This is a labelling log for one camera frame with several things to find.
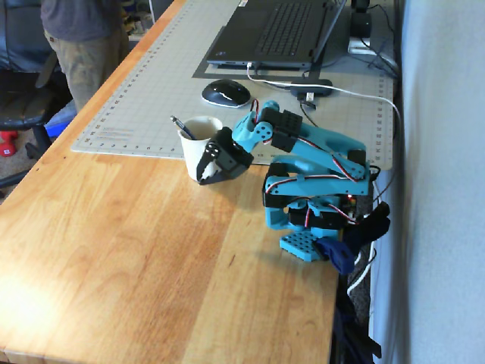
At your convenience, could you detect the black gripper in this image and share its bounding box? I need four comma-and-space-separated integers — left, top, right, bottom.
196, 127, 254, 187

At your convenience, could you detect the blue mechanical pen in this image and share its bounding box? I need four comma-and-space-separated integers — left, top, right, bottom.
170, 115, 199, 141

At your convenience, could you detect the cream ceramic mug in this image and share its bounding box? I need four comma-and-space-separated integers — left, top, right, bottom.
177, 115, 225, 184

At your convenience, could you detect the black computer mouse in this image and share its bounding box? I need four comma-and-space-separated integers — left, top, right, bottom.
200, 78, 253, 110

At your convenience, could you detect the grey gridded cutting mat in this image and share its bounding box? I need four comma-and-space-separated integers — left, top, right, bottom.
70, 0, 396, 172

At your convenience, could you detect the black usb hub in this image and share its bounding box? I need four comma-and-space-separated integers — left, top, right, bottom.
289, 78, 334, 98

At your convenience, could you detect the blue clamp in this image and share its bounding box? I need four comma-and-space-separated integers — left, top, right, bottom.
315, 236, 356, 277

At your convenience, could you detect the dark grey laptop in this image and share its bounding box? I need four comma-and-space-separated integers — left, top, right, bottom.
205, 0, 348, 71

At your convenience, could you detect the blue storage bin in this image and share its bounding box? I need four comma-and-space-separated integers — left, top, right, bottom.
45, 99, 77, 140

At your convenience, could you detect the person in khaki trousers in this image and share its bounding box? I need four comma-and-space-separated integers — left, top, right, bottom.
40, 0, 130, 111

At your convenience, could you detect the black office chair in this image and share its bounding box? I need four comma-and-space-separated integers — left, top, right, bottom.
0, 0, 76, 191

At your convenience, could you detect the red dumbbell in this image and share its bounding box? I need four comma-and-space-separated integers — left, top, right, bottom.
0, 130, 19, 158

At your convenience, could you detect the black device stand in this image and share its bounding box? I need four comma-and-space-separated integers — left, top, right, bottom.
347, 0, 377, 55

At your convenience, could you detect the thin black cable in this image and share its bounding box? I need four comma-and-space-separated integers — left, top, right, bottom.
299, 92, 321, 128

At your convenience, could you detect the white usb cable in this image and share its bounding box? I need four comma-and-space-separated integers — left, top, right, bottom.
246, 61, 403, 301

